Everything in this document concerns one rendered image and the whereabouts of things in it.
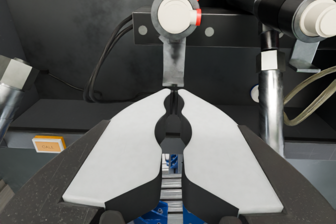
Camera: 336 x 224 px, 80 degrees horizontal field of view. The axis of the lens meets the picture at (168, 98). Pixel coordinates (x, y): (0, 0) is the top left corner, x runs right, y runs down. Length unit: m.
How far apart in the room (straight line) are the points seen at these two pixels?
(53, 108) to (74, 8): 0.21
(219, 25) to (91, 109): 0.32
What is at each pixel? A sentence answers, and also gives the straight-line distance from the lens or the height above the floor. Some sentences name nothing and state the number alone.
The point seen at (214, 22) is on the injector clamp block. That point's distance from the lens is 0.25.
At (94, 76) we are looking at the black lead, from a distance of 0.24.
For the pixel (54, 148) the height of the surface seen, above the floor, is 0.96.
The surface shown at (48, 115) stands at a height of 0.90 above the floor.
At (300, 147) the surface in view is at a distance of 0.43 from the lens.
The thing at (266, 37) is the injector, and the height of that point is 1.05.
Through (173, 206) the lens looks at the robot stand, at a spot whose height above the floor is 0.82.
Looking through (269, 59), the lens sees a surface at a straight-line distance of 0.18.
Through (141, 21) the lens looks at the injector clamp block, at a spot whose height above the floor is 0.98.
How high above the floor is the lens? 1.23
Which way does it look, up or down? 61 degrees down
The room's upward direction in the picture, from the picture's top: 175 degrees counter-clockwise
